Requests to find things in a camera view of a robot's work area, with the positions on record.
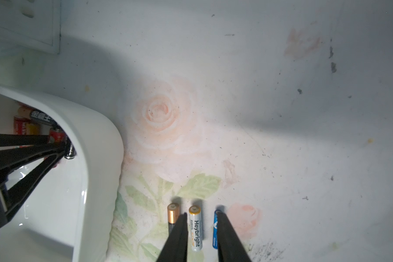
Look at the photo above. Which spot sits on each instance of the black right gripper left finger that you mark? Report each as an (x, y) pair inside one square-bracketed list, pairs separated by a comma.
[(175, 248)]

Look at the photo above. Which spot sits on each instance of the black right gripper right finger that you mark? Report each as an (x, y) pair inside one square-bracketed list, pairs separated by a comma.
[(230, 248)]

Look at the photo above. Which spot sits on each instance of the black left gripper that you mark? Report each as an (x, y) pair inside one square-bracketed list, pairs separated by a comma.
[(12, 198)]

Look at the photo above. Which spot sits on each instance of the blue battery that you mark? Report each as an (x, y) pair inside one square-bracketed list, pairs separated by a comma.
[(215, 224)]

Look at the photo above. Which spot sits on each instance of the red yellow label battery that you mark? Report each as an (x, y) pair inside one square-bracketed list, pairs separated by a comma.
[(19, 125)]

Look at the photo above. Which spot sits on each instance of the orange battery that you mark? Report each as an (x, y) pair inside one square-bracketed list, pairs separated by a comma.
[(32, 128)]

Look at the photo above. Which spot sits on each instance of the copper black Duracell battery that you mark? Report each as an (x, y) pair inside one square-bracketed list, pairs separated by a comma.
[(173, 213), (36, 116)]

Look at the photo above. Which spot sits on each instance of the white Heybright battery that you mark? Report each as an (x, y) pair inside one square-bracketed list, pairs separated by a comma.
[(195, 214)]

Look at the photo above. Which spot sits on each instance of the red Chinese label battery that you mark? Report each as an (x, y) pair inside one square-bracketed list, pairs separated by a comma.
[(56, 135)]

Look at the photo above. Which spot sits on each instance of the white plastic storage tray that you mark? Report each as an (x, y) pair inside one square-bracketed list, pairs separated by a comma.
[(68, 217)]

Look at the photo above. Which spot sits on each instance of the beige file organizer rack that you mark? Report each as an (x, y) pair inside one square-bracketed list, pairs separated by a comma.
[(31, 24)]

